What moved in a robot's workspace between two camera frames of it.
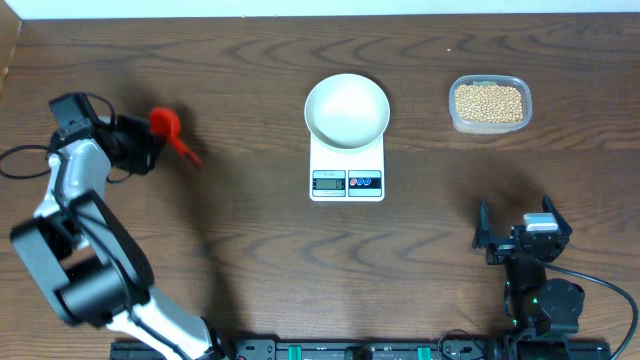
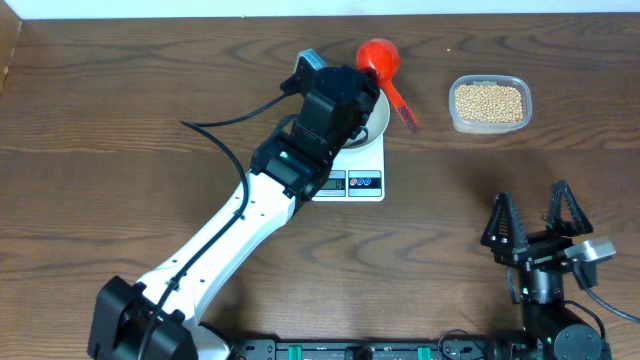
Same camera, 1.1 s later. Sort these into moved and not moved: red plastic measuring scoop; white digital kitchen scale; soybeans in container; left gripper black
Moved: left gripper black; red plastic measuring scoop
Not moved: soybeans in container; white digital kitchen scale
